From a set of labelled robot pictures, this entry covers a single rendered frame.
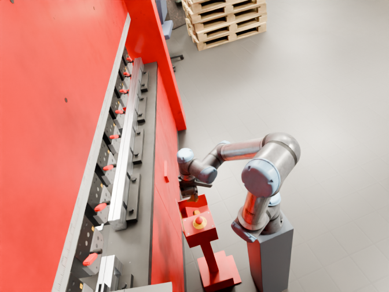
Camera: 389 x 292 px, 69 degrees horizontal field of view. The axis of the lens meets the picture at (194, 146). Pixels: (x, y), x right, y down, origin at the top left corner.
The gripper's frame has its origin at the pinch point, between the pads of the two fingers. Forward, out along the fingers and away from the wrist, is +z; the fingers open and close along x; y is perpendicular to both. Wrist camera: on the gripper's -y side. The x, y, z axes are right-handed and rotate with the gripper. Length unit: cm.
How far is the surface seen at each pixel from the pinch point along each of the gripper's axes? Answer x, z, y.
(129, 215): 2.0, -3.5, 34.7
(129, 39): -164, -26, 18
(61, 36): -27, -84, 38
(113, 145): -21, -31, 34
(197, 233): 15.3, 6.6, 3.8
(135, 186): -15.9, -3.8, 30.4
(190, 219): 6.3, 6.4, 5.7
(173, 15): -458, 58, -60
